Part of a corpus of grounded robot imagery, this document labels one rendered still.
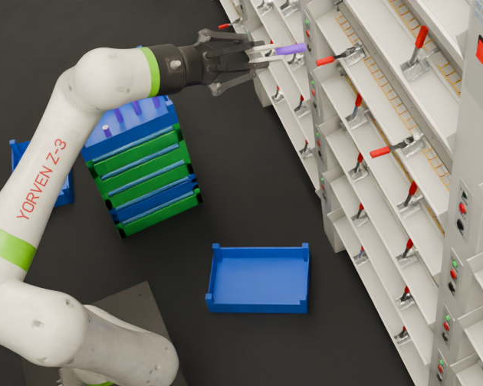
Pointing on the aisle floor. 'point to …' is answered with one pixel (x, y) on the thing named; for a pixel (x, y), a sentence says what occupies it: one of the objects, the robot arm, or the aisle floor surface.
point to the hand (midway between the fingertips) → (265, 53)
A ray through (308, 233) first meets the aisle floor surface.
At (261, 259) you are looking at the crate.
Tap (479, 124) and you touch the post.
